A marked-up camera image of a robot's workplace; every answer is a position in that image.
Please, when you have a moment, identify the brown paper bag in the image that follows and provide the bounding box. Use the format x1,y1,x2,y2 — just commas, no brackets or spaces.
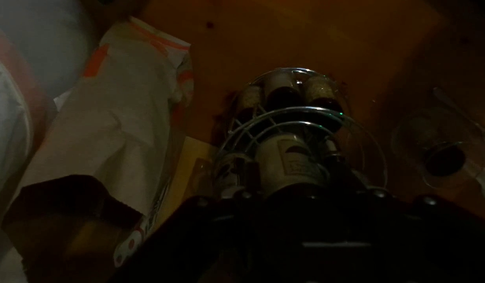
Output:
2,175,145,283

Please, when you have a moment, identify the spice bottle with dark cap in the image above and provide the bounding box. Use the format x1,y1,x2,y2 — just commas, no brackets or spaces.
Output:
236,85,266,123
264,73,306,112
214,153,260,199
304,76,344,114

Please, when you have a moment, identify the white label spice bottle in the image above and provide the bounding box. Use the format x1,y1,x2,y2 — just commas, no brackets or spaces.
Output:
253,133,332,199

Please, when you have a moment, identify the white and orange paper bag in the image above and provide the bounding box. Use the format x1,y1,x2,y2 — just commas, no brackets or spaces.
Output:
14,16,194,268

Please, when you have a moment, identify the yellow paper sheet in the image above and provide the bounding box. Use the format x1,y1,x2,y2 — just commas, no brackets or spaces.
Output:
148,136,220,237

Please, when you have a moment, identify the white and red bag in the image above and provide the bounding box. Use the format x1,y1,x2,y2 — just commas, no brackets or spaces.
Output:
0,24,59,205

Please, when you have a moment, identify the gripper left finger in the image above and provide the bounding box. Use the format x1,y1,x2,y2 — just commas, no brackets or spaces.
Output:
109,191,268,283

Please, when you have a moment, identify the chrome wire spice rack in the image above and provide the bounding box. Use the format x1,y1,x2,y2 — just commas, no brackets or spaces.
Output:
213,67,388,199

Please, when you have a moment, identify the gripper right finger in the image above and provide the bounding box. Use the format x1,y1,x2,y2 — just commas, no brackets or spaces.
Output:
360,187,485,283

